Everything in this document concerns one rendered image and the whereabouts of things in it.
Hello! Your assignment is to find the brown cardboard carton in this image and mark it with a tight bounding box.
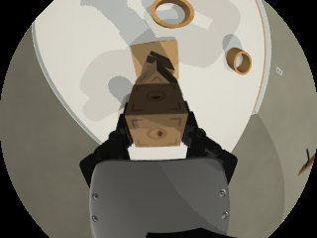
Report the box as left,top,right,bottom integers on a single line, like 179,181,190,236
135,60,178,84
125,83,188,148
143,56,175,75
149,51,171,62

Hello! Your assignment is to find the flat tan wooden board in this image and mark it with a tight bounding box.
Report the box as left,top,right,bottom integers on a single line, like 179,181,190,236
131,41,179,79

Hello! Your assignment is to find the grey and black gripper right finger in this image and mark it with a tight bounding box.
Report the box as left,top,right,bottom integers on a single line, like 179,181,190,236
181,100,238,185

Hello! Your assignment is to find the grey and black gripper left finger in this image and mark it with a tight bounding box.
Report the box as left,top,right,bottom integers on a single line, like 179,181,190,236
79,102,134,188

